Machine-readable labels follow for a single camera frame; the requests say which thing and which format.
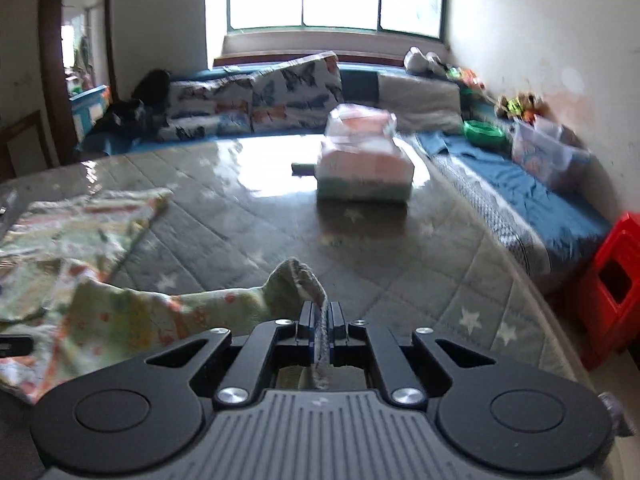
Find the dark wooden chair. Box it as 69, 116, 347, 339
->
0, 109, 49, 182

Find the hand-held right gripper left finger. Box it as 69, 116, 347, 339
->
142, 304, 323, 407

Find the colourful toy pile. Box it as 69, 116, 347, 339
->
444, 64, 485, 95

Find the floral patterned green garment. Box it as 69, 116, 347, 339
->
0, 187, 333, 406

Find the red plastic stool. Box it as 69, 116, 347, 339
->
572, 211, 640, 370

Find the butterfly print cushion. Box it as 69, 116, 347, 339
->
154, 51, 344, 142

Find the brown plush toy pile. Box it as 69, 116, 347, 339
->
494, 91, 550, 124

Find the clear plastic storage box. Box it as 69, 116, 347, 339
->
511, 116, 595, 190

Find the blue sofa bed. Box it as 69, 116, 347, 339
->
75, 60, 616, 295

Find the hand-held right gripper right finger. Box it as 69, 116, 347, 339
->
325, 302, 496, 407

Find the green bowl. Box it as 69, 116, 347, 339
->
462, 120, 507, 147

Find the grey cushion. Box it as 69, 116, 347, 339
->
376, 71, 462, 135

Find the blue white cabinet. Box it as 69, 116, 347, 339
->
69, 84, 112, 139

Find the black bag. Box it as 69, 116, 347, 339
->
96, 68, 172, 137

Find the grey star quilted table cover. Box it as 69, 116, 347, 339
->
0, 135, 598, 480

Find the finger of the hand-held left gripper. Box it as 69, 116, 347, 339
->
0, 333, 36, 359

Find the white plush toy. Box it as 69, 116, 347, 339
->
403, 46, 447, 77

